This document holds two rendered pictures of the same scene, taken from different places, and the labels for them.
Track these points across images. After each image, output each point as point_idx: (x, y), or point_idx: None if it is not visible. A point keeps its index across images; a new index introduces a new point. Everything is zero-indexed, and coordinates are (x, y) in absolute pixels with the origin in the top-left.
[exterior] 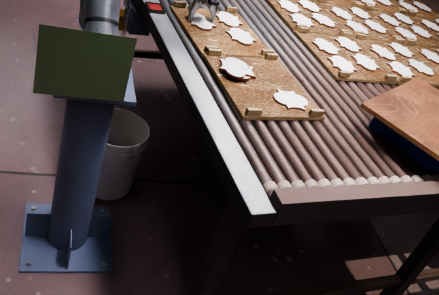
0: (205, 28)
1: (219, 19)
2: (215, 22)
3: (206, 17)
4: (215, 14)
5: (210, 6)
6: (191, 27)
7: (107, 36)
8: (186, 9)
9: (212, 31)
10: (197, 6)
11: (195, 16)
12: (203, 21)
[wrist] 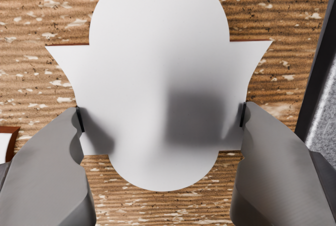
0: None
1: (2, 156)
2: (45, 125)
3: (98, 174)
4: (19, 150)
5: (72, 214)
6: (272, 19)
7: None
8: (193, 224)
9: None
10: (281, 194)
11: (182, 154)
12: (147, 95)
